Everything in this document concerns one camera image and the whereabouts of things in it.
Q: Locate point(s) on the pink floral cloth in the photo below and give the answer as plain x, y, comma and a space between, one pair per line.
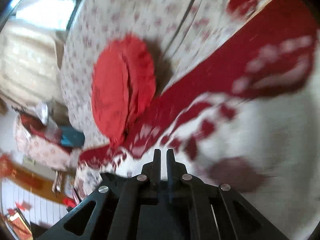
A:
42, 152

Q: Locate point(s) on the red and white plush blanket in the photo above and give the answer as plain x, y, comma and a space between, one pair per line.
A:
262, 135

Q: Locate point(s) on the red tray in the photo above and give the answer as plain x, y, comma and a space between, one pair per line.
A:
30, 125

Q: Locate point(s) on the blue plastic bag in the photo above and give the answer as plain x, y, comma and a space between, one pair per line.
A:
71, 136

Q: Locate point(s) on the white small-flower quilt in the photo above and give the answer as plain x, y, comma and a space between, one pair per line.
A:
140, 10

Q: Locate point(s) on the cream curtain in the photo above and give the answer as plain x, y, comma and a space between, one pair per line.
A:
27, 62

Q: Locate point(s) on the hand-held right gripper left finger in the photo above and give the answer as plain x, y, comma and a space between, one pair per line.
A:
157, 170

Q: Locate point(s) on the red heart-shaped ruffled pillow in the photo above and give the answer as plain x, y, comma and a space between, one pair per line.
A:
112, 87

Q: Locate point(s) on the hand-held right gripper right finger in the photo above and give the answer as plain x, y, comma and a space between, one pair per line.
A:
170, 170

